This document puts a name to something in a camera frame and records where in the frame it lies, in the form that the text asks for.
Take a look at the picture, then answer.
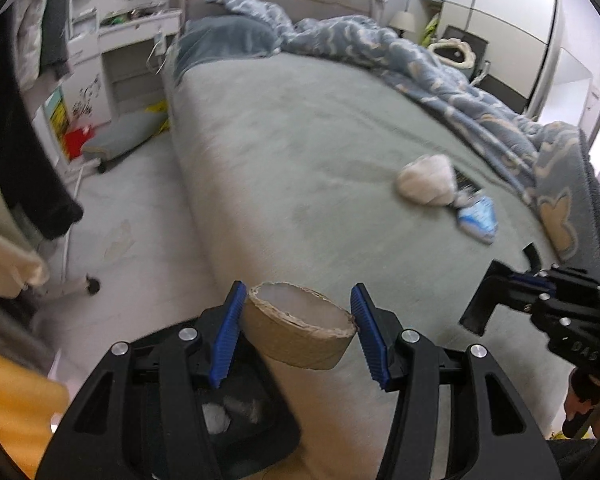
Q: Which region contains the white sock ball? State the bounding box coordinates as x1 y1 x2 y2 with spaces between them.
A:
202 403 232 436
396 154 457 207

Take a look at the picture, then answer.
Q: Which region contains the brown cardboard tube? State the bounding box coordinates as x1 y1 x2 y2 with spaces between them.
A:
240 282 358 370

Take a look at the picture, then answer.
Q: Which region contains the dark green trash bin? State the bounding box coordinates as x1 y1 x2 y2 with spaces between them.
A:
139 368 301 480

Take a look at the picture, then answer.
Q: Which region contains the person's right hand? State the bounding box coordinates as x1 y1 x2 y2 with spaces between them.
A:
564 386 600 439

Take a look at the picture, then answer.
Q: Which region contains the blue white tissue packet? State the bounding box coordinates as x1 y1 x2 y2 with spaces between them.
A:
456 195 498 245

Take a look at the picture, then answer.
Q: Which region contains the blue cloud-pattern blanket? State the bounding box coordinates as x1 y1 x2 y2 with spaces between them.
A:
207 0 600 271

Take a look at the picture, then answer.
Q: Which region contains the orange cloth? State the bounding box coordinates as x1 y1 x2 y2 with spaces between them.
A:
0 356 69 479

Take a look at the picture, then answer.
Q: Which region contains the white rolling rack base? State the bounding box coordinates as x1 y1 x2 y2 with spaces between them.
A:
31 158 100 304

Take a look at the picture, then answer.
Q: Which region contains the beige hanging garment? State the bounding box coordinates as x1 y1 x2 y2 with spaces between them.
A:
0 189 50 299

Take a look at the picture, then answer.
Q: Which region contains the white pet bed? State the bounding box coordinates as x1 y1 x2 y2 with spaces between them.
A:
428 38 477 70

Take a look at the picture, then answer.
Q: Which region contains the black hanging garment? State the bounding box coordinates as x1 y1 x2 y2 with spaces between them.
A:
0 10 83 240

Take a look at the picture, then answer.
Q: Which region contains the white bedside lamp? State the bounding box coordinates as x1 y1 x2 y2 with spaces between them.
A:
389 11 416 38

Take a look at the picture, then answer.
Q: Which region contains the red box on floor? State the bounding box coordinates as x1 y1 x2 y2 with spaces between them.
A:
64 126 95 160

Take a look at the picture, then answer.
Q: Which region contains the grey-blue pillow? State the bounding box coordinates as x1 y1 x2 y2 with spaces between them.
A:
173 15 282 82

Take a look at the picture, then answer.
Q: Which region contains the white vanity desk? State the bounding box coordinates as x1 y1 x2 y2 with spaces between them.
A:
61 0 182 128

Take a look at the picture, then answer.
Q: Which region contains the white wardrobe with black frame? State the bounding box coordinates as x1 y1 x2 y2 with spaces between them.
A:
420 0 564 118

